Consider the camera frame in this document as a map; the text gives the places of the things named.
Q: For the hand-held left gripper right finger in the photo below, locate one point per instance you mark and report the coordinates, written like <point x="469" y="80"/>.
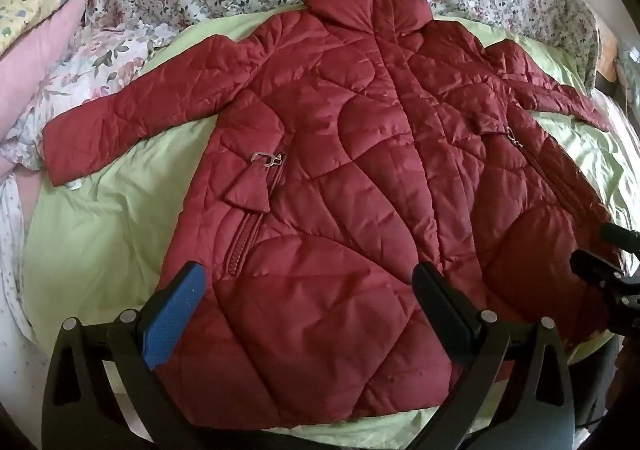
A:
<point x="442" y="312"/>

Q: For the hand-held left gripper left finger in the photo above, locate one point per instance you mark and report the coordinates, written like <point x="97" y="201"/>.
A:
<point x="175" y="316"/>

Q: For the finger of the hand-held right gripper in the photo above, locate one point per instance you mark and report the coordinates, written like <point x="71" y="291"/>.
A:
<point x="597" y="275"/>
<point x="620" y="236"/>

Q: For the red quilted jacket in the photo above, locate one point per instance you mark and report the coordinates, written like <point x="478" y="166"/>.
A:
<point x="350" y="180"/>

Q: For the light green blanket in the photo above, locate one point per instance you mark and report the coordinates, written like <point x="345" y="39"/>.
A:
<point x="110" y="230"/>

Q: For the white small-print sheet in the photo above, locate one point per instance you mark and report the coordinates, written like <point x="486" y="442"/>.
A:
<point x="12" y="250"/>

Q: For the orange cloth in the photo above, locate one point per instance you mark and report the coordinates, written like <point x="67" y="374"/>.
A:
<point x="609" y="52"/>

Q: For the pastel floral cloth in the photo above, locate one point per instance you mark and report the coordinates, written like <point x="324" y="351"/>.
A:
<point x="85" y="64"/>

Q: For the pink pillow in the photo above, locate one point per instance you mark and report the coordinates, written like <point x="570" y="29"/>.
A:
<point x="35" y="59"/>

